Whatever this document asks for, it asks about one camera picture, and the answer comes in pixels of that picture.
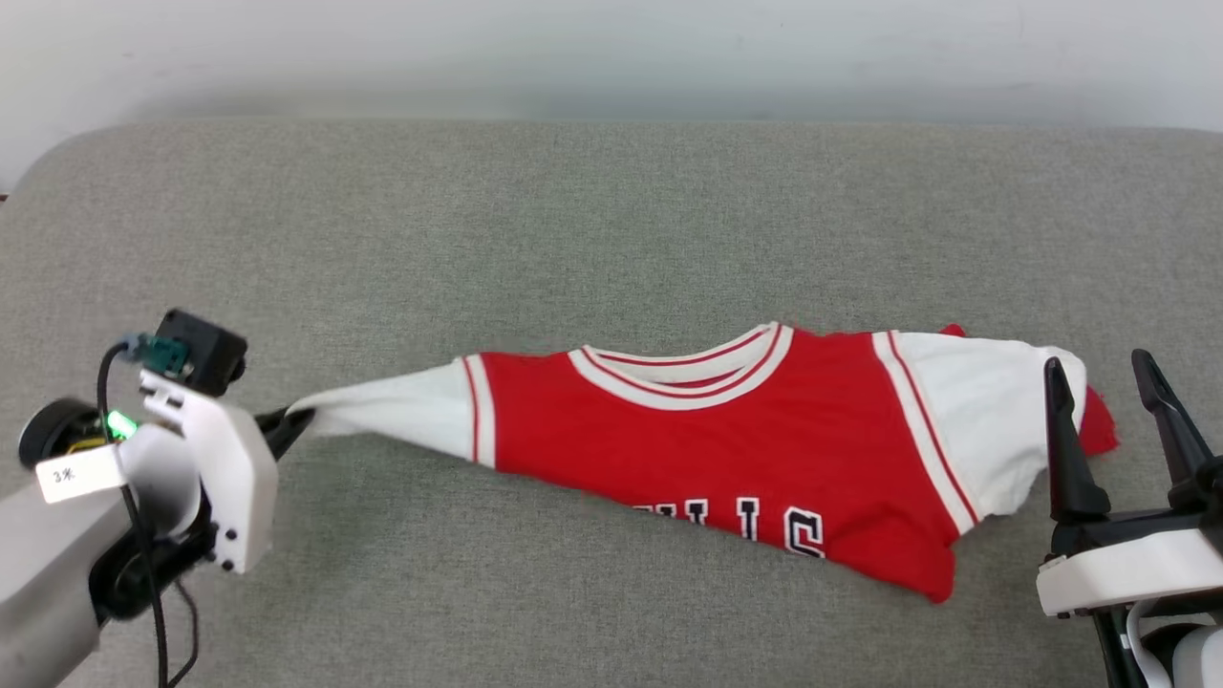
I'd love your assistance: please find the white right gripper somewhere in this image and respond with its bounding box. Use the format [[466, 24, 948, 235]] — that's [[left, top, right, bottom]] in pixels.
[[1037, 349, 1223, 617]]

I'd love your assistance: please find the white paper label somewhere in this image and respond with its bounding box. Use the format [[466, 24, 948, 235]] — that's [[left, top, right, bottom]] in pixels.
[[36, 444, 125, 505]]

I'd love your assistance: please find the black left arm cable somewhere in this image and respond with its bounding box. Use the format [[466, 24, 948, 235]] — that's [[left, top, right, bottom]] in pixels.
[[96, 339, 202, 688]]

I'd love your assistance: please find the teal left camera connector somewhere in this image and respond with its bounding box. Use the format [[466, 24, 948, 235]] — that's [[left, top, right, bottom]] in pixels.
[[134, 333, 189, 376]]

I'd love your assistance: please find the white flat cable loop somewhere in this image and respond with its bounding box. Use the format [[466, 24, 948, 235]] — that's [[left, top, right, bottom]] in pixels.
[[1127, 600, 1181, 688]]

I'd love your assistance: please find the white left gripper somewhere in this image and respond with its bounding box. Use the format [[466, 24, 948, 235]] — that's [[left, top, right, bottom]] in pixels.
[[19, 371, 316, 574]]

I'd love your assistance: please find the red and white jersey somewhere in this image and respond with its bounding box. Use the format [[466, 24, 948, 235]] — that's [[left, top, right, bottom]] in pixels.
[[287, 322, 1121, 605]]

